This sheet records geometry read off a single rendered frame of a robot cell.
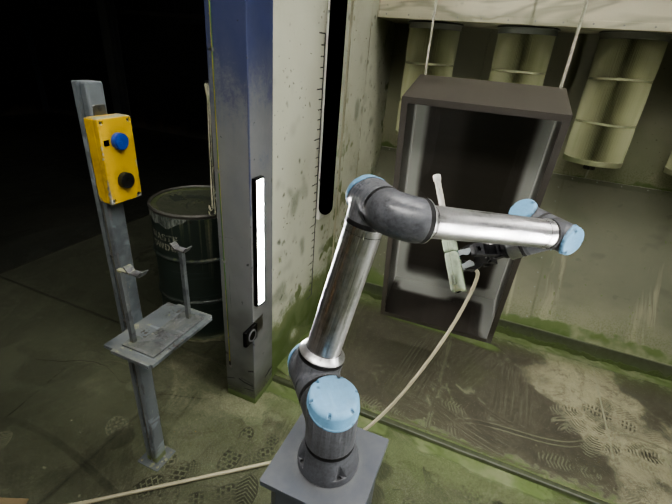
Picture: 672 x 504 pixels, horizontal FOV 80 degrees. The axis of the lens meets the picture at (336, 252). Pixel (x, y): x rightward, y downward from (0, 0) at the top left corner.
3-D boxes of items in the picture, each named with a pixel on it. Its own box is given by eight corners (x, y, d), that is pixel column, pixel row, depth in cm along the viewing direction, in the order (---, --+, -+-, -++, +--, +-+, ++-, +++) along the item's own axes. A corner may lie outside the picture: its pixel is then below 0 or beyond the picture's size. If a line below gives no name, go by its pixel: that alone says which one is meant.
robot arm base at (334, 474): (345, 499, 114) (348, 476, 110) (286, 471, 120) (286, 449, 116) (366, 446, 130) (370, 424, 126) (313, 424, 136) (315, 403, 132)
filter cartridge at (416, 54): (430, 145, 319) (452, 24, 280) (446, 157, 287) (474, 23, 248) (386, 143, 314) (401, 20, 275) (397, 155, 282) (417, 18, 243)
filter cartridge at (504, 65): (502, 172, 258) (539, 24, 220) (457, 159, 284) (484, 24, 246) (534, 167, 277) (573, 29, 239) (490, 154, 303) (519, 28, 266)
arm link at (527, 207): (547, 204, 123) (561, 227, 129) (520, 192, 132) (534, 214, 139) (524, 226, 124) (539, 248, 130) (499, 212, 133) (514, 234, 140)
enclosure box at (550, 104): (395, 275, 255) (420, 73, 181) (494, 299, 238) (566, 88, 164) (380, 313, 229) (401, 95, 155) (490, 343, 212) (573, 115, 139)
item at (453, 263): (484, 296, 162) (460, 289, 145) (472, 298, 165) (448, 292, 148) (461, 187, 177) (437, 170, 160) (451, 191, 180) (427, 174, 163)
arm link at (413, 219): (392, 201, 89) (596, 226, 115) (369, 183, 99) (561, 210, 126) (378, 248, 93) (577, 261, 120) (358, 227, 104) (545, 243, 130)
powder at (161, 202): (134, 199, 249) (134, 197, 249) (211, 184, 286) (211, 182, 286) (179, 227, 218) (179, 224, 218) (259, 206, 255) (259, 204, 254)
